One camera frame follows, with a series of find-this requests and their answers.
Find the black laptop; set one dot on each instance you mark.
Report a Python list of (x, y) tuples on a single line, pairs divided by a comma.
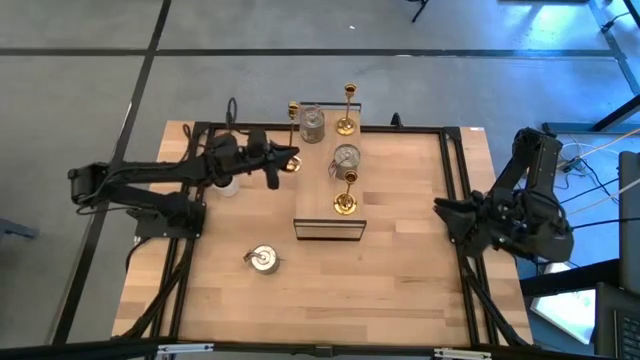
[(620, 330)]

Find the black desk foot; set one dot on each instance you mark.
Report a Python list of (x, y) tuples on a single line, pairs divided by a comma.
[(565, 128)]

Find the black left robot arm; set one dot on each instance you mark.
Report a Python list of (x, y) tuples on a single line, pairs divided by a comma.
[(150, 172)]

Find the grey chair foot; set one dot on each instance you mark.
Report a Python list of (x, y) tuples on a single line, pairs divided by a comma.
[(15, 229)]

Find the brown paper gift tag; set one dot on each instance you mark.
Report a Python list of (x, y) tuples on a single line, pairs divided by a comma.
[(248, 256), (332, 169)]

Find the white sheet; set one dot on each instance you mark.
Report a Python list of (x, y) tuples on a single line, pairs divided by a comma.
[(565, 312)]

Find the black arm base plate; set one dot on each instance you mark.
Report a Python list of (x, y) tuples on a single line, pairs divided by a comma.
[(150, 227)]

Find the clear glass jar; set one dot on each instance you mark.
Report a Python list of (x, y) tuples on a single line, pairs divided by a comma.
[(312, 127)]

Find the black table clamp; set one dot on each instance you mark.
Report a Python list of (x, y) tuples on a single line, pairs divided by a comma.
[(396, 121), (231, 122)]

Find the white potted succulent plant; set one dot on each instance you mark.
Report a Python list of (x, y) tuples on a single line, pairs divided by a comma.
[(227, 190)]

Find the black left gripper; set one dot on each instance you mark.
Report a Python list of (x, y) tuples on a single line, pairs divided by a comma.
[(235, 150)]

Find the silver metal bracket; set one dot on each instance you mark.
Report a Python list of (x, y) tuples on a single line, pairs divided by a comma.
[(185, 348), (462, 354)]

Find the black table frame rails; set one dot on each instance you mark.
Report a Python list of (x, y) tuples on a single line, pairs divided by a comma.
[(400, 129)]

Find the black overhead rig frame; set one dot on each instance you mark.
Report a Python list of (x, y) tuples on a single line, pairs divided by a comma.
[(75, 350)]

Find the wooden riser shelf black frame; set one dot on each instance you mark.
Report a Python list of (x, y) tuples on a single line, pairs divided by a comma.
[(320, 200)]

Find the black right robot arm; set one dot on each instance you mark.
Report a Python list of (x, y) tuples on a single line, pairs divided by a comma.
[(535, 165)]

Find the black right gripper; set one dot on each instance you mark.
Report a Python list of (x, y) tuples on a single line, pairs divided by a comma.
[(495, 222)]

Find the dark monitor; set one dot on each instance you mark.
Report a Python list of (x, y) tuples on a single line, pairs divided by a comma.
[(630, 225)]

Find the gold candlestick holder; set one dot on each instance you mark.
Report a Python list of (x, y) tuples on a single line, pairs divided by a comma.
[(293, 109), (345, 204), (346, 126)]

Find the black tripod leg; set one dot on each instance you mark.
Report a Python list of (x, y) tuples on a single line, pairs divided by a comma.
[(419, 12)]

